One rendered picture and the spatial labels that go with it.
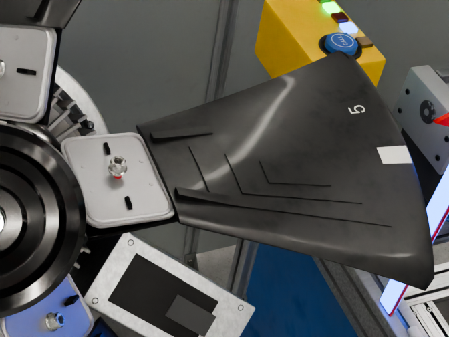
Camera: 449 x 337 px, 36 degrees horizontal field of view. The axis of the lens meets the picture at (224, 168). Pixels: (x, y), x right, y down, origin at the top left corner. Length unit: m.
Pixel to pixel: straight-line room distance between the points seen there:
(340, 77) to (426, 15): 1.04
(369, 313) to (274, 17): 0.40
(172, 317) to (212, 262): 1.33
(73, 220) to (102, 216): 0.04
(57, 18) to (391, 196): 0.30
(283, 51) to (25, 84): 0.50
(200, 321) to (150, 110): 0.87
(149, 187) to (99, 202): 0.04
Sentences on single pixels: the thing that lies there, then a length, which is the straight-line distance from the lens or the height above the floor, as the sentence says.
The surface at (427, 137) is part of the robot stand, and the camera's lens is 1.02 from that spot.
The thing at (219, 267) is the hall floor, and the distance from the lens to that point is 1.96.
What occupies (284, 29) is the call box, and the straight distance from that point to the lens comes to 0.90.
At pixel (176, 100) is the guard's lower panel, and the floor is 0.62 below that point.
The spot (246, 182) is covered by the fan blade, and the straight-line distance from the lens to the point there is 0.52.
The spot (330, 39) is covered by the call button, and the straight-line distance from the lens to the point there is 0.88.
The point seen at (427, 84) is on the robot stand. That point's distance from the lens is 1.02.
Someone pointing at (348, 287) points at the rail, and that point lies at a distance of 0.94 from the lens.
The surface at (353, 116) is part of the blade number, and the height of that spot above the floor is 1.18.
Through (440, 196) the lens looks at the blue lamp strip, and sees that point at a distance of 0.74.
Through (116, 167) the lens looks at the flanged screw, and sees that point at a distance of 0.49.
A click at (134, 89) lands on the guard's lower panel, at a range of 1.41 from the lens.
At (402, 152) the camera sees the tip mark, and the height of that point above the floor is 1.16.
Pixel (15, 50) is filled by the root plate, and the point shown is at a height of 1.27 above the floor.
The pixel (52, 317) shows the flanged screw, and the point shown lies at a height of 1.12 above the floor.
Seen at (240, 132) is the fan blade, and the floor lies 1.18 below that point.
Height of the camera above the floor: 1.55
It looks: 44 degrees down
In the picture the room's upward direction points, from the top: 11 degrees clockwise
